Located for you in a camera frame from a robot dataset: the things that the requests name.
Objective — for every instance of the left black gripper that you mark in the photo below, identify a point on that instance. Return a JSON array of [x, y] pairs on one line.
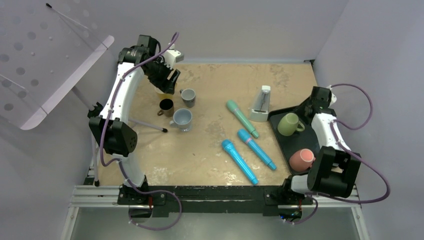
[[164, 84]]

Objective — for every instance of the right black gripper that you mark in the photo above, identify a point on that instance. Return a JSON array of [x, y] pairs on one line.
[[301, 112]]

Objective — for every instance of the dark blue-grey mug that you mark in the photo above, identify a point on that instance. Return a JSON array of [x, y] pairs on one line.
[[188, 96]]

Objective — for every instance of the green cup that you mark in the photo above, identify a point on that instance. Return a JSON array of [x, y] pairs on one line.
[[290, 124]]

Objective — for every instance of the brown mug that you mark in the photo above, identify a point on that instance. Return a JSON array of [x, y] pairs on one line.
[[166, 108]]

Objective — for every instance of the light grey mug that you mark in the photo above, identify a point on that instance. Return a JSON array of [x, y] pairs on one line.
[[182, 119]]

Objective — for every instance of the yellow cup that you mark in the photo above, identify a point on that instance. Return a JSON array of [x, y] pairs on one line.
[[161, 95]]

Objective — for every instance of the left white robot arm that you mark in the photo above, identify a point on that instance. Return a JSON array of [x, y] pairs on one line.
[[116, 139]]

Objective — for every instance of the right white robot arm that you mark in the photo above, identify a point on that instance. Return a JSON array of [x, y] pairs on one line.
[[318, 159]]

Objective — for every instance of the pink mug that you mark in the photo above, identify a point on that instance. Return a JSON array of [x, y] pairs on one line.
[[302, 160]]

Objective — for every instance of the black tray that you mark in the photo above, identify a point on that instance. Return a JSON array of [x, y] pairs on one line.
[[288, 145]]

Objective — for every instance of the green toy microphone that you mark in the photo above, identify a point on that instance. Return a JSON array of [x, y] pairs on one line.
[[234, 108]]

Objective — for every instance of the blue microphone pink band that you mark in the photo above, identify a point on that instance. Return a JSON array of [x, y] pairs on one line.
[[250, 142]]

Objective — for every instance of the blue toy microphone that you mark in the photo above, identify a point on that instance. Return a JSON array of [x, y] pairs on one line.
[[229, 147]]

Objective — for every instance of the black base bar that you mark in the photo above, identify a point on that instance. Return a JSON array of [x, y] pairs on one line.
[[255, 199]]

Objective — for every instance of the white music stand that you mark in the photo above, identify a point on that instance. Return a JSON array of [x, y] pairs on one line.
[[46, 48]]

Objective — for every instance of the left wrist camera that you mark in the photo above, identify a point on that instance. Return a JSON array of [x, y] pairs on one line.
[[172, 56]]

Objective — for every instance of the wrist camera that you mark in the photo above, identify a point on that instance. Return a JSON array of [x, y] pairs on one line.
[[333, 97], [172, 56]]

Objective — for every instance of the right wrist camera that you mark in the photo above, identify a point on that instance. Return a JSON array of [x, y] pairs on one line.
[[333, 97]]

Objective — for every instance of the aluminium frame rail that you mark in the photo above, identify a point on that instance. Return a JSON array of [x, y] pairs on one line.
[[208, 213]]

